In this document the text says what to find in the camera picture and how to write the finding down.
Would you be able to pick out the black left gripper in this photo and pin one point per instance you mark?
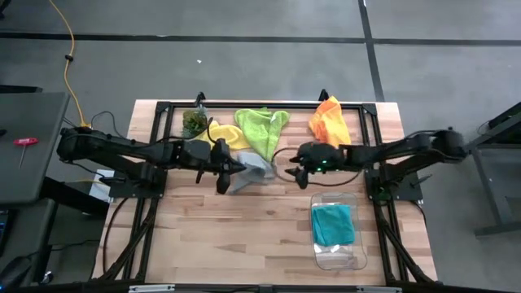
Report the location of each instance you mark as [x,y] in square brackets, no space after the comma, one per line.
[199,154]

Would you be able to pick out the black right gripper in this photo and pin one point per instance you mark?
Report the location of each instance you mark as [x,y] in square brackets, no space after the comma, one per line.
[325,156]

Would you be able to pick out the grey microfiber towel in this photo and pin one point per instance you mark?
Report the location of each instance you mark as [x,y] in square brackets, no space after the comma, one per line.
[256,171]

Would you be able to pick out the yellow microfiber towel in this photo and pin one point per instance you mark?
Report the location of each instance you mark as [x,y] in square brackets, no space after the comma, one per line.
[232,136]

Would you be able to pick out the orange microfiber towel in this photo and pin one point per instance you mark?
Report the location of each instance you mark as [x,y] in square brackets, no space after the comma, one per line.
[329,122]

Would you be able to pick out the green microfiber towel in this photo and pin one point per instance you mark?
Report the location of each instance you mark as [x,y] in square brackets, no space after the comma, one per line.
[260,126]

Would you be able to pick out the teal microfiber towel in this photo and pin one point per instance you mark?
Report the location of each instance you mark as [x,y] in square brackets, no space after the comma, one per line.
[334,224]

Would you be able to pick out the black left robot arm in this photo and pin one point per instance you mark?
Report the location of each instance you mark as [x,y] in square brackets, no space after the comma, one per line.
[114,148]

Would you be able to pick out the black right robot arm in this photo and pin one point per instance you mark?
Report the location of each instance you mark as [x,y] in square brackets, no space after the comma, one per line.
[390,148]

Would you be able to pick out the potted succulent plant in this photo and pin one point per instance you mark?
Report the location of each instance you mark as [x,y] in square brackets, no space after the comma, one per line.
[194,121]

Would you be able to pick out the clear plastic bin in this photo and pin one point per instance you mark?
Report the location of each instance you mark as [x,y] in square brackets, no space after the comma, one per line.
[338,260]

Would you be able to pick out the white paper sheet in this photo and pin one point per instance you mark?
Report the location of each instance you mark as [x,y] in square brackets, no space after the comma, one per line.
[99,191]

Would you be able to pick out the grey desk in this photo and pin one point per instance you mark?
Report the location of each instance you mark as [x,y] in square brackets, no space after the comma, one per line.
[40,114]

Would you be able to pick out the dark desk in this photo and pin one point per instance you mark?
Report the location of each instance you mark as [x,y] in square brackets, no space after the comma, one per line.
[28,228]

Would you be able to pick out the black keyboard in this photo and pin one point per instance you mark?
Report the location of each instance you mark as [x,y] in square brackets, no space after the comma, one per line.
[4,232]

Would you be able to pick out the black aluminium rig frame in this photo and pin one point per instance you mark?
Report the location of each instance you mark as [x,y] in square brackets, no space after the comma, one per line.
[264,105]

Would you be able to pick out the grey metal desk frame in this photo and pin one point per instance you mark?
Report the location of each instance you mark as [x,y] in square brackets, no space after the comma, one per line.
[488,187]

